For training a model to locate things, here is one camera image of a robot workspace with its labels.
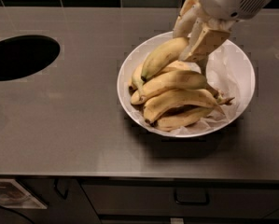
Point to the paper sheet on cabinet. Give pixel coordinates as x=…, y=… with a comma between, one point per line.
x=13, y=194

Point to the yellow banana back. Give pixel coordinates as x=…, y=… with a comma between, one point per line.
x=136, y=83

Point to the yellow banana bottom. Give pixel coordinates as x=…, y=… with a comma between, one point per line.
x=183, y=119

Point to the grey cabinet door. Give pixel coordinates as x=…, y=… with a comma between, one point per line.
x=76, y=209

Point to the yellow banana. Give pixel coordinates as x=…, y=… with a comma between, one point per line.
x=162, y=55
x=177, y=79
x=156, y=106
x=183, y=119
x=136, y=83

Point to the black cabinet door handle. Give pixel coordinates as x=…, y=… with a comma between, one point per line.
x=61, y=187

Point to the black round counter hole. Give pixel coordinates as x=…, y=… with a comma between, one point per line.
x=24, y=55

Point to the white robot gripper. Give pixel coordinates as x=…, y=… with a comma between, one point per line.
x=230, y=0

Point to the white round bowl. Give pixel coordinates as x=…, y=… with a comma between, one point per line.
x=129, y=66

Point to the grey drawer front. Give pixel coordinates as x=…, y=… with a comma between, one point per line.
x=156, y=199

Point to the black drawer handle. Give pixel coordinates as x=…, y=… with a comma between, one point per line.
x=191, y=197

